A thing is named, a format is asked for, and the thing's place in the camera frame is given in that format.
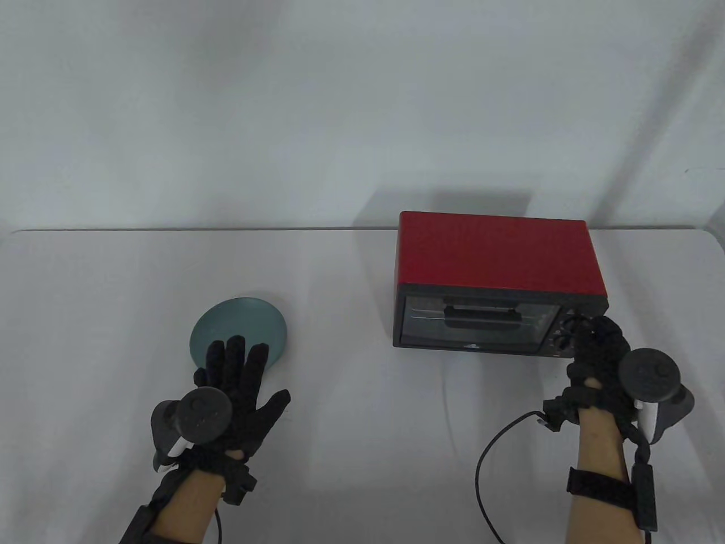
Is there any person's right hand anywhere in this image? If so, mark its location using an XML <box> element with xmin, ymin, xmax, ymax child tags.
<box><xmin>566</xmin><ymin>316</ymin><xmax>644</xmax><ymax>441</ymax></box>

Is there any person's left hand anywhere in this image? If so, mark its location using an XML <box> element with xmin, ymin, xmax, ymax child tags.
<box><xmin>184</xmin><ymin>335</ymin><xmax>292</xmax><ymax>468</ymax></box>

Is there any person's left forearm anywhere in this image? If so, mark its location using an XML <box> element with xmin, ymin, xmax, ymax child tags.
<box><xmin>150</xmin><ymin>470</ymin><xmax>227</xmax><ymax>544</ymax></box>

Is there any person's right forearm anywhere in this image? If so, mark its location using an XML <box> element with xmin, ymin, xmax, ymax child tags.
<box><xmin>564</xmin><ymin>405</ymin><xmax>639</xmax><ymax>544</ymax></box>

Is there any teal plate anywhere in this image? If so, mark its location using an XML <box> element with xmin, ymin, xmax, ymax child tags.
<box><xmin>190</xmin><ymin>296</ymin><xmax>288</xmax><ymax>369</ymax></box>

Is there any black hand tracker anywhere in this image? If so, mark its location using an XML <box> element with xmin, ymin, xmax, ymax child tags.
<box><xmin>150</xmin><ymin>387</ymin><xmax>234</xmax><ymax>472</ymax></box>
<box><xmin>617</xmin><ymin>347</ymin><xmax>695</xmax><ymax>445</ymax></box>

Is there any red oven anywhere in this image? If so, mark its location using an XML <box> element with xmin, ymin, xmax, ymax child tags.
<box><xmin>393</xmin><ymin>211</ymin><xmax>610</xmax><ymax>358</ymax></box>

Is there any black forearm strap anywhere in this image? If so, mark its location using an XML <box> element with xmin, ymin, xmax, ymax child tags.
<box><xmin>568</xmin><ymin>467</ymin><xmax>638</xmax><ymax>512</ymax></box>
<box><xmin>122</xmin><ymin>473</ymin><xmax>182</xmax><ymax>544</ymax></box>

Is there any black wrist sensor module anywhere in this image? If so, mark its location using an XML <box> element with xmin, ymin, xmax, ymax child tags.
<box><xmin>221</xmin><ymin>462</ymin><xmax>258</xmax><ymax>506</ymax></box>

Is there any black box with white label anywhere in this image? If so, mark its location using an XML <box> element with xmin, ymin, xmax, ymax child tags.
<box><xmin>632</xmin><ymin>462</ymin><xmax>660</xmax><ymax>533</ymax></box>

